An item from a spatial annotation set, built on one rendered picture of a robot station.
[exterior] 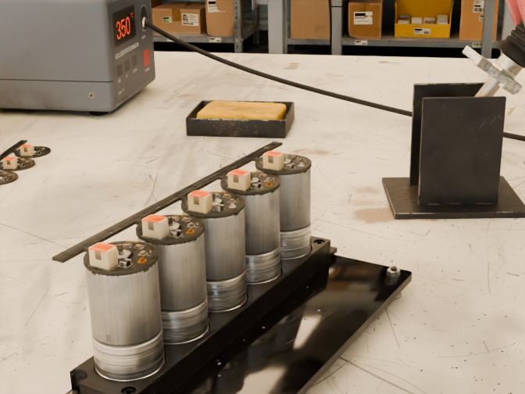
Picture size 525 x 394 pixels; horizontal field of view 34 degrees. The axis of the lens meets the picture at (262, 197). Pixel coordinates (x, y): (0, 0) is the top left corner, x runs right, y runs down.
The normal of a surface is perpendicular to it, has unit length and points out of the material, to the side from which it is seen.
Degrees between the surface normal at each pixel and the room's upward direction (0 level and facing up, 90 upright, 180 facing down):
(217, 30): 88
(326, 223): 0
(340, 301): 0
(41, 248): 0
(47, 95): 90
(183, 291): 90
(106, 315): 90
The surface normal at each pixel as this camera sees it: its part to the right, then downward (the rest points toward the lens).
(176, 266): 0.21, 0.34
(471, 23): -0.21, 0.34
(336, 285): -0.02, -0.94
